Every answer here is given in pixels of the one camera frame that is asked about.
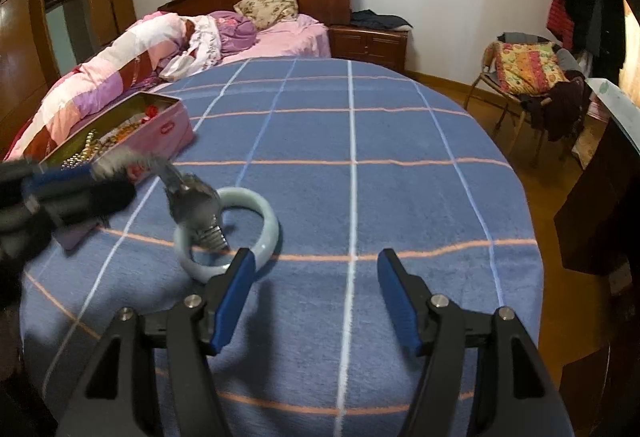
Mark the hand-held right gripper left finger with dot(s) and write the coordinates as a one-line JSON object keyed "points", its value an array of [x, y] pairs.
{"points": [[235, 302]]}

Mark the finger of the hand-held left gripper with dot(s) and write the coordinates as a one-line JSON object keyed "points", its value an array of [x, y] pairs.
{"points": [[55, 179], [100, 199]]}

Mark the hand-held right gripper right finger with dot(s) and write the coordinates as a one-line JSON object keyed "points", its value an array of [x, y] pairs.
{"points": [[400, 302]]}

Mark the pale jade bangle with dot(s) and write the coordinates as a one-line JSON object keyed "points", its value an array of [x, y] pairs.
{"points": [[270, 227]]}

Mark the silver metal watch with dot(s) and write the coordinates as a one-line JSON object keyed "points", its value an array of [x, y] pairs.
{"points": [[195, 202]]}

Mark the pink tin box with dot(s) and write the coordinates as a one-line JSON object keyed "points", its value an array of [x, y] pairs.
{"points": [[170, 129]]}

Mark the blue plaid tablecloth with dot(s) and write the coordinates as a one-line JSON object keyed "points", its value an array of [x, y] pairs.
{"points": [[375, 197]]}

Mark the pink patchwork quilt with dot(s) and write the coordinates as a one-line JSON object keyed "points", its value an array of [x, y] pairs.
{"points": [[115, 62]]}

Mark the wooden wardrobe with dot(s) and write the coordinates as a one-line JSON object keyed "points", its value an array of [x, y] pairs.
{"points": [[20, 42]]}

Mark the dark wooden cabinet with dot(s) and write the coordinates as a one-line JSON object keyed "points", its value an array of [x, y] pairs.
{"points": [[600, 207]]}

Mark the dark clothes heap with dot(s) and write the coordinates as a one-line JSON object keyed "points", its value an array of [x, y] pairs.
{"points": [[560, 109]]}

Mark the floral pillow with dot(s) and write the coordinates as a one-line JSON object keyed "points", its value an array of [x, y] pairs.
{"points": [[267, 4]]}

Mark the wooden nightstand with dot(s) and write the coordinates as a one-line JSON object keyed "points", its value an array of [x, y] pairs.
{"points": [[370, 44]]}

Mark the colourful patterned cushion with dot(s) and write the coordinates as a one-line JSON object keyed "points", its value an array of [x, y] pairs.
{"points": [[530, 67]]}

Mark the dark folded clothes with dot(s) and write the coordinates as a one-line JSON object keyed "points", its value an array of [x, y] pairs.
{"points": [[380, 19]]}

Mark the red hanging garment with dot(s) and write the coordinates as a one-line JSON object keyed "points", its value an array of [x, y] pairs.
{"points": [[557, 17]]}

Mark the dark hanging coat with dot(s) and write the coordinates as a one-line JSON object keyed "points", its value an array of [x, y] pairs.
{"points": [[595, 7]]}

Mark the metal frame chair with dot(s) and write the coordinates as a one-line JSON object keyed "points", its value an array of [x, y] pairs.
{"points": [[500, 102]]}

